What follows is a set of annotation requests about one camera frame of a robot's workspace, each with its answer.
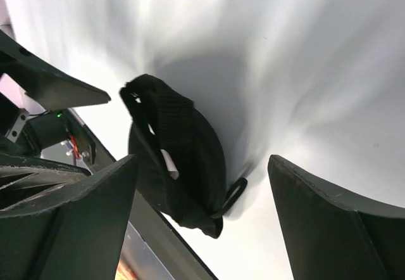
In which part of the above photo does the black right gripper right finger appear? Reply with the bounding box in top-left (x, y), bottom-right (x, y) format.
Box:
top-left (268, 155), bottom-right (404, 280)

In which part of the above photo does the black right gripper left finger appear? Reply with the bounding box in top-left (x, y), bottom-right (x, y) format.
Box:
top-left (1, 155), bottom-right (138, 279)

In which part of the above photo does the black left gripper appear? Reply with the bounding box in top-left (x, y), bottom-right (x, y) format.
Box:
top-left (1, 32), bottom-right (111, 210)

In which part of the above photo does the black bra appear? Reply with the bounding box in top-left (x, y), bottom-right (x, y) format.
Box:
top-left (118, 73), bottom-right (248, 239)

